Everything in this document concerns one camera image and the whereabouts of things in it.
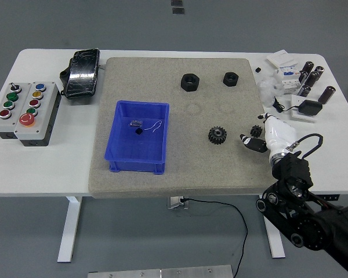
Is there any black adapter cord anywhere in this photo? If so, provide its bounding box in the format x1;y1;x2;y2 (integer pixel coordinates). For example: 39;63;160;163
272;97;300;114

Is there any thin white wire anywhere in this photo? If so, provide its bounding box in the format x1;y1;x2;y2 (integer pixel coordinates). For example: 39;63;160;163
143;119;165;134

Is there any white circuit breaker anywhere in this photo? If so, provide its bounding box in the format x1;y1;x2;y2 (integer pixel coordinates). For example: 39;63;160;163
274;64;301;96

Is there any crumpled clear plastic bag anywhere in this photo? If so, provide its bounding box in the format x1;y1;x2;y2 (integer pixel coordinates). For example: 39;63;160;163
256;75;285;108

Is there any grey four-button control box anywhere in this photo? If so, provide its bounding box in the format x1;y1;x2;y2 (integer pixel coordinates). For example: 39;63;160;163
0;82;33;140

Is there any white table leg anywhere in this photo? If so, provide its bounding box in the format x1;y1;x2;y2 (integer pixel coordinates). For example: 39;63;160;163
262;215;287;259
57;196;84;264

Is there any smaller black hex nut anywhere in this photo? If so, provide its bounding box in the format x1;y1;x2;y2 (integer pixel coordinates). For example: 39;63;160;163
222;71;240;87

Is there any grey-brown foam mat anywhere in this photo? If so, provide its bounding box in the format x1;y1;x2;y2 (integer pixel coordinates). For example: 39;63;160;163
88;57;280;199

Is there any silver metal plate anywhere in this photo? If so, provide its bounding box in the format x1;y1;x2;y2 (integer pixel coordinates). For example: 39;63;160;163
87;264;234;278

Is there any black film-wrapped device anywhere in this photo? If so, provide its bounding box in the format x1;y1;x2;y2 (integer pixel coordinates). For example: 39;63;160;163
59;48;101;100

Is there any grey emergency-stop control box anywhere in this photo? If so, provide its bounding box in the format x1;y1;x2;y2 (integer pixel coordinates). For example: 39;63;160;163
13;82;62;147

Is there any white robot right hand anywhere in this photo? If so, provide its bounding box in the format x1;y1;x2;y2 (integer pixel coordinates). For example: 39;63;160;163
239;113;299;159

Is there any small black gear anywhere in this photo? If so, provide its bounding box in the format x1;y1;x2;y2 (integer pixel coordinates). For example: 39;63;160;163
249;125;264;138

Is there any black power adapter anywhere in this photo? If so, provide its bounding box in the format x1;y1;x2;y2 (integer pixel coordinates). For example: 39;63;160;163
298;99;324;117

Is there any blue plastic box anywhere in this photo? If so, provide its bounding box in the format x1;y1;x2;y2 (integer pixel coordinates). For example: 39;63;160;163
104;100;171;175

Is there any white switch plate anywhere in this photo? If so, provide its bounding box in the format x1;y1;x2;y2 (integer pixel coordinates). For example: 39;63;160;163
266;49;298;68

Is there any large black gear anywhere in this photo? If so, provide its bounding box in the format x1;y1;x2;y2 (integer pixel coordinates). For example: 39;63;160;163
208;126;227;145

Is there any silver under-table power box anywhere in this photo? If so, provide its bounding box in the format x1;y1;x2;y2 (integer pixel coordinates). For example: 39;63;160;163
166;196;189;210

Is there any large black hex nut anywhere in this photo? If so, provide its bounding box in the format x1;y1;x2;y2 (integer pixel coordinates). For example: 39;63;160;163
180;73;201;93

